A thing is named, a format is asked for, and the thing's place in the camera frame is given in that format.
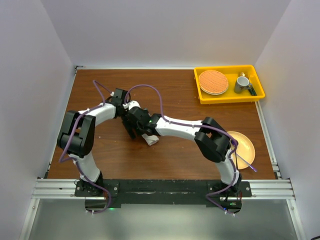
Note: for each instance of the grey white mug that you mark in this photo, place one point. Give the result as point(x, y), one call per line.
point(242, 83)

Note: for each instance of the aluminium frame rail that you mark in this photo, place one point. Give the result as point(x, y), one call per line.
point(278, 189)

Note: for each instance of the yellow plastic tray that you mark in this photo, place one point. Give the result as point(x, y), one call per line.
point(231, 72)

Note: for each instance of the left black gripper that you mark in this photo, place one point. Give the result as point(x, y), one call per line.
point(123, 118)

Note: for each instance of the iridescent purple spoon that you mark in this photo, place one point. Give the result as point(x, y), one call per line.
point(234, 142)

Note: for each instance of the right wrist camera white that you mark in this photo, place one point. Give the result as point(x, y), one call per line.
point(132, 104)

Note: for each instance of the cream yellow plate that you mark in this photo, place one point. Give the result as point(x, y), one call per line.
point(245, 149)

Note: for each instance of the white cloth napkin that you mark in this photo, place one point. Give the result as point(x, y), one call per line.
point(150, 139)

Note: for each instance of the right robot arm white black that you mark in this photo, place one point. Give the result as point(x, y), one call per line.
point(215, 144)

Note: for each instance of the dark green utensil in tray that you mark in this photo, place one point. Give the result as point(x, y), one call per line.
point(252, 91)

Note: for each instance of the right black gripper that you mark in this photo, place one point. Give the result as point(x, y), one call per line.
point(129, 128)

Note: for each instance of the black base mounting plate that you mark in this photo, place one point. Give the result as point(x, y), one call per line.
point(162, 192)

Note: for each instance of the orange patterned plate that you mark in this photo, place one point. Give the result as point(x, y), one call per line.
point(213, 82)

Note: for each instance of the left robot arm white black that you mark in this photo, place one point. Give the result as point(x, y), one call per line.
point(77, 134)

